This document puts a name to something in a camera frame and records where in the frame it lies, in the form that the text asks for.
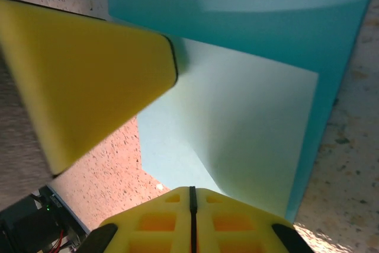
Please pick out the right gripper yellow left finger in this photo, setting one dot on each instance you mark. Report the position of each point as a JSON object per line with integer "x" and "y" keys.
{"x": 154, "y": 223}

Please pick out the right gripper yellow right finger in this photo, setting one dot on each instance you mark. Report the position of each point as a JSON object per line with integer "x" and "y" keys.
{"x": 237, "y": 226}

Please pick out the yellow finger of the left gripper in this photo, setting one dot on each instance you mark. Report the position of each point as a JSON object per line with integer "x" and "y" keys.
{"x": 89, "y": 87}

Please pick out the teal paper sheet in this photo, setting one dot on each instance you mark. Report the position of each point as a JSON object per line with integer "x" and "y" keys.
{"x": 251, "y": 116}

